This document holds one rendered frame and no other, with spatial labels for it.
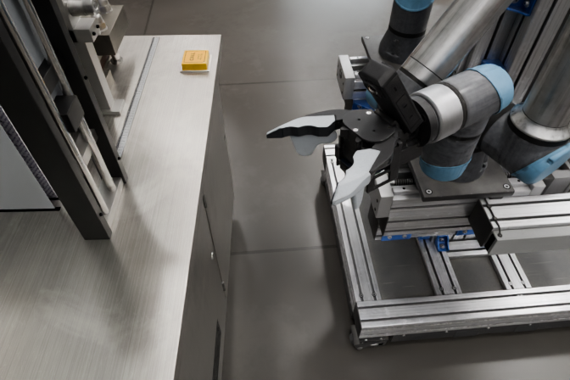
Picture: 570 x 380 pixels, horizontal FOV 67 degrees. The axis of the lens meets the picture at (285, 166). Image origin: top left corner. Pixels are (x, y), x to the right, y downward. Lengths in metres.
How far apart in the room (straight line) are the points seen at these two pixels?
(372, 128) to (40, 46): 0.50
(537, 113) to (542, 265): 1.02
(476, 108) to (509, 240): 0.59
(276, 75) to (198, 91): 1.61
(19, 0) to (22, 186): 0.39
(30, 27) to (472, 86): 0.64
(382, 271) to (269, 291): 0.47
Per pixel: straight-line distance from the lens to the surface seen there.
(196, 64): 1.25
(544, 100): 0.90
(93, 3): 1.03
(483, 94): 0.66
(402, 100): 0.54
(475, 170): 1.11
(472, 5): 0.79
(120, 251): 0.89
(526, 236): 1.21
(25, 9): 0.73
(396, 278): 1.63
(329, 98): 2.60
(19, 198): 1.01
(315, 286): 1.81
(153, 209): 0.93
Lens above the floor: 1.61
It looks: 47 degrees down
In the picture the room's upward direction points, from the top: straight up
